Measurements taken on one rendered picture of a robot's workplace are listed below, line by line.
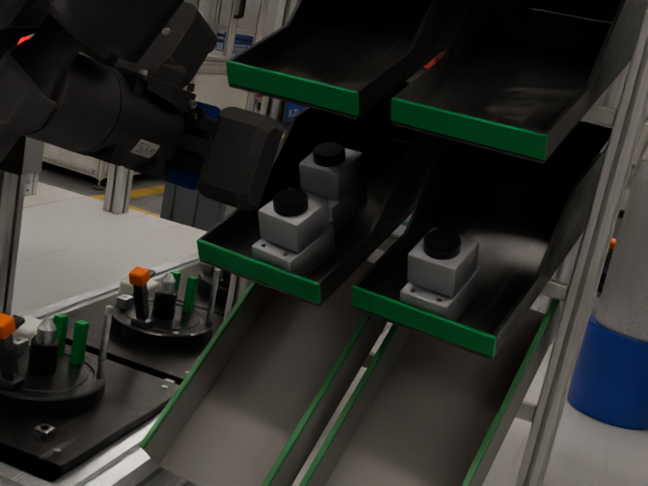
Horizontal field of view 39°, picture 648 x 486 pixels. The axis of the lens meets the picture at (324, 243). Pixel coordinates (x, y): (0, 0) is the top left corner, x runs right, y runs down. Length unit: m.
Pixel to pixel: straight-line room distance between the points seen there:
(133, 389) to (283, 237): 0.37
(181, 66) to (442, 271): 0.27
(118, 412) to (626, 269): 0.88
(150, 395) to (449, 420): 0.37
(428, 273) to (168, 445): 0.31
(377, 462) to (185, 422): 0.19
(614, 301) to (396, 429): 0.78
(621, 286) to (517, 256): 0.73
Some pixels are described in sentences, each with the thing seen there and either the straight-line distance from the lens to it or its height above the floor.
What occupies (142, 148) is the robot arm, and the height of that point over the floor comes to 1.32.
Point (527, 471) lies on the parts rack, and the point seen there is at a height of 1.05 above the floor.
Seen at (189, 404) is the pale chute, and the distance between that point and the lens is 0.89.
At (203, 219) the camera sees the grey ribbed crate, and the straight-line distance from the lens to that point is 3.03.
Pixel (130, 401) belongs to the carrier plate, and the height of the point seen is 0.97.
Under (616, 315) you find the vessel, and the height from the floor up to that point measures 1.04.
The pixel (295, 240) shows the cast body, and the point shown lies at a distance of 0.76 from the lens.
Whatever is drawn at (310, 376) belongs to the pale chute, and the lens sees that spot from 0.88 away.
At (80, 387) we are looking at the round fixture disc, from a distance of 1.02.
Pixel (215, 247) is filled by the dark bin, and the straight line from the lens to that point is 0.80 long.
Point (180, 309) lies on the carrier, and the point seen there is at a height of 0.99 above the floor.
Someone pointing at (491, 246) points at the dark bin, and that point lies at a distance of 0.85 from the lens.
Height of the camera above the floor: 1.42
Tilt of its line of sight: 14 degrees down
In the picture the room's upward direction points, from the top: 11 degrees clockwise
